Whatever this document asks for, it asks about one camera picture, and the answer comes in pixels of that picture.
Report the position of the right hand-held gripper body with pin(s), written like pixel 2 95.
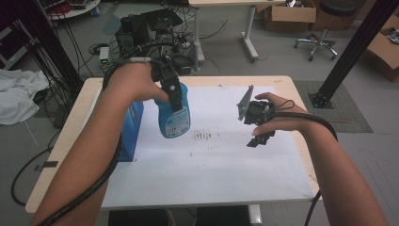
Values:
pixel 255 111

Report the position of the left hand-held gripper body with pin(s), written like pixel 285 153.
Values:
pixel 166 73

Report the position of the blue spray bottle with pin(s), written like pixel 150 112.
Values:
pixel 175 124

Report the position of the person's right hand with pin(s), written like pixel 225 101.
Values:
pixel 290 117

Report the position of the person's left hand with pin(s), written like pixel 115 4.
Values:
pixel 131 81

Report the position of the black round container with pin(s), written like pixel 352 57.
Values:
pixel 182 64

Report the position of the white board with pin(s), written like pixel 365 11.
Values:
pixel 219 175

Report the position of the black equipment stack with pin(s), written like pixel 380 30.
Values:
pixel 141 28

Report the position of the blue box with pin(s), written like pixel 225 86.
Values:
pixel 133 132

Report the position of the small white device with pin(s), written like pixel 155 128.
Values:
pixel 104 54

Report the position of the white desk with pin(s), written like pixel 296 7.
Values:
pixel 251 31

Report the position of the grey floor mat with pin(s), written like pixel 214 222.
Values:
pixel 351 122

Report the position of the office chair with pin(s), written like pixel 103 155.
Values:
pixel 323 40

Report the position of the open cardboard box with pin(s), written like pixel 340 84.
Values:
pixel 291 14

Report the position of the round white table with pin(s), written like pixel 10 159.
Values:
pixel 76 11

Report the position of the large cardboard box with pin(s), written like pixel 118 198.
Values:
pixel 384 50

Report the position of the white cloth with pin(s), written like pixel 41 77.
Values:
pixel 17 94

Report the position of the black metal post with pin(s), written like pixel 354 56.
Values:
pixel 47 40
pixel 351 53

